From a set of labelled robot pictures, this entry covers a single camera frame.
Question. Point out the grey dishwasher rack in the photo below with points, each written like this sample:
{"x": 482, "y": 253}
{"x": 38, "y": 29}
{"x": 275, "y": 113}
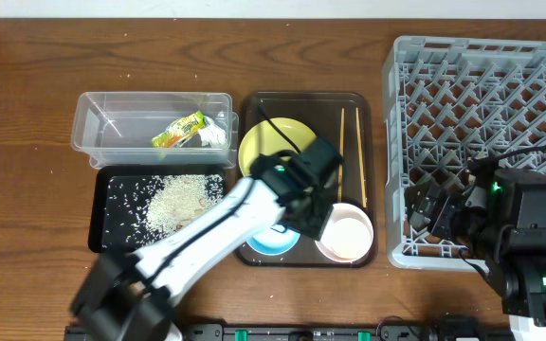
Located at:
{"x": 446, "y": 100}

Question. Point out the clear plastic bin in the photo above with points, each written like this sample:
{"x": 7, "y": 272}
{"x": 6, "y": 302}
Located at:
{"x": 117, "y": 128}

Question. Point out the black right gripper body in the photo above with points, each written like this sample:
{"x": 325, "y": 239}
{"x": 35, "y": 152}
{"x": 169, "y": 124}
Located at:
{"x": 457, "y": 223}

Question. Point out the pink bowl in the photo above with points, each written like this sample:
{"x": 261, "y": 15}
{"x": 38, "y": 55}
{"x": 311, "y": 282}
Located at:
{"x": 348, "y": 234}

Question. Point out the right wooden chopstick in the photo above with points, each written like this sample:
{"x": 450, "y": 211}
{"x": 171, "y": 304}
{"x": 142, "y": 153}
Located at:
{"x": 362, "y": 173}

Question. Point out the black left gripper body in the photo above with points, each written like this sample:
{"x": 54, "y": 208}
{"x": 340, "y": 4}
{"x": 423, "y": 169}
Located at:
{"x": 312, "y": 220}

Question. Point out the black tray with rice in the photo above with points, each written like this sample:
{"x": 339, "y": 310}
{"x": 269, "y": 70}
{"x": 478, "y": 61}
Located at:
{"x": 137, "y": 205}

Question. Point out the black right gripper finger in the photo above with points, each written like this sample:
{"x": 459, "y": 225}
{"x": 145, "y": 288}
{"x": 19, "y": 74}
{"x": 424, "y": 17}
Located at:
{"x": 418, "y": 220}
{"x": 421, "y": 198}

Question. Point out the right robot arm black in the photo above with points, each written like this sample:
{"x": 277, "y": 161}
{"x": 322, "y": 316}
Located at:
{"x": 502, "y": 221}

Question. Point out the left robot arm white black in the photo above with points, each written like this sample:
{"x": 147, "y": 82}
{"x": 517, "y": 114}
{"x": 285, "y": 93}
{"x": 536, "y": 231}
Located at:
{"x": 132, "y": 296}

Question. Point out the white napkin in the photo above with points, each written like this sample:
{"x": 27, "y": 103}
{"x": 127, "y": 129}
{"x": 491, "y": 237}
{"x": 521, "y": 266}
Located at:
{"x": 212, "y": 135}

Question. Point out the yellow plate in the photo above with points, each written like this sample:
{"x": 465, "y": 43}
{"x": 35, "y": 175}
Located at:
{"x": 264, "y": 139}

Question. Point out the light blue bowl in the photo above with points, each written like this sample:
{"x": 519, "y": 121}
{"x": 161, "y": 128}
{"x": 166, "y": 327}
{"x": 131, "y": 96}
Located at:
{"x": 274, "y": 241}

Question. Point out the green snack wrapper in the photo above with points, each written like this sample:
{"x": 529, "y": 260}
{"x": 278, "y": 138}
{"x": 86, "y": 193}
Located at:
{"x": 179, "y": 131}

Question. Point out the dark brown serving tray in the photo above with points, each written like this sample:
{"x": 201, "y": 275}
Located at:
{"x": 330, "y": 115}

